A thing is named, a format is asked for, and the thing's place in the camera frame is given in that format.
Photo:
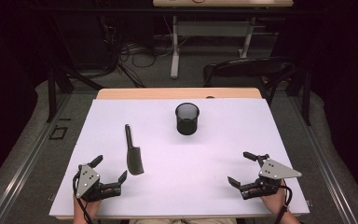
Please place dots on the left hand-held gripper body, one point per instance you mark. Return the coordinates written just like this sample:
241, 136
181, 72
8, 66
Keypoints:
87, 182

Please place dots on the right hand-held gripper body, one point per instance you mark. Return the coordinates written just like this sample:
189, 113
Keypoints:
276, 170

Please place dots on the black mesh pen holder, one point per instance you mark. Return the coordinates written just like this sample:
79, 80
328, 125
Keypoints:
186, 124

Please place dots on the person's left hand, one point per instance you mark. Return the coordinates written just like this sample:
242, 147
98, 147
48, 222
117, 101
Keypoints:
90, 207

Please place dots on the person's right hand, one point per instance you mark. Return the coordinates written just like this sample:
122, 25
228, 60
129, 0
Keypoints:
273, 202

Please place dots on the white table board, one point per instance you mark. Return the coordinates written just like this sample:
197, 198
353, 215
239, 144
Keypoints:
183, 174

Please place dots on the black metal stand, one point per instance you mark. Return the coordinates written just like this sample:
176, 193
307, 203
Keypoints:
51, 96

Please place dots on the black chair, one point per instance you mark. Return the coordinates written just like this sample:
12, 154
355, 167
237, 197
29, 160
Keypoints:
248, 67

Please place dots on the dark curtain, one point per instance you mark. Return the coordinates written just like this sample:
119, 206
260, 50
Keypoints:
6, 77
348, 77

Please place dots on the white desk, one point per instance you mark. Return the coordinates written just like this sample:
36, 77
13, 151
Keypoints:
174, 46

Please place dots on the aluminium floor rail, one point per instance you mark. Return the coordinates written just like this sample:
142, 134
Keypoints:
324, 165
28, 165

